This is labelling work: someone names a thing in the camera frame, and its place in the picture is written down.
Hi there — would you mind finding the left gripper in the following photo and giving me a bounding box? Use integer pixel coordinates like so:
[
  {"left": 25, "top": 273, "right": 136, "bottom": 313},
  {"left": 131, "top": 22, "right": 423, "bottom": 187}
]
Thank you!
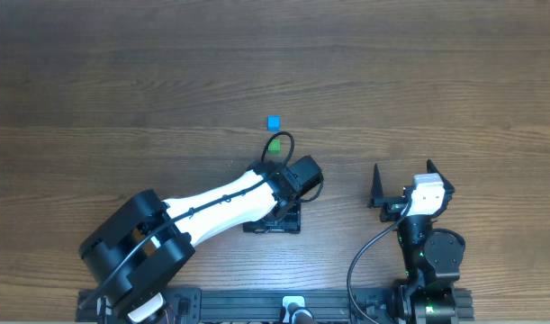
[{"left": 242, "top": 201, "right": 302, "bottom": 235}]

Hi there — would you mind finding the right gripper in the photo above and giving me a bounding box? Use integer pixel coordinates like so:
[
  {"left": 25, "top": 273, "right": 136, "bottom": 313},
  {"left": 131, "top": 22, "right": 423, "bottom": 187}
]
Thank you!
[{"left": 367, "top": 158, "right": 455, "bottom": 223}]

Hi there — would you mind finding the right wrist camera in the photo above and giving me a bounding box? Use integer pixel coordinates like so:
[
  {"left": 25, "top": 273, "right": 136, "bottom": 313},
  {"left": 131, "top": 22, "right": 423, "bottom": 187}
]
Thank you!
[{"left": 405, "top": 173, "right": 447, "bottom": 217}]

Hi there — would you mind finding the mounting rail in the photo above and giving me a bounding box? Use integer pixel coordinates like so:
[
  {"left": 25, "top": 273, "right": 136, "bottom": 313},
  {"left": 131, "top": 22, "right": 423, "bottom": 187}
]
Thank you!
[{"left": 76, "top": 287, "right": 476, "bottom": 324}]

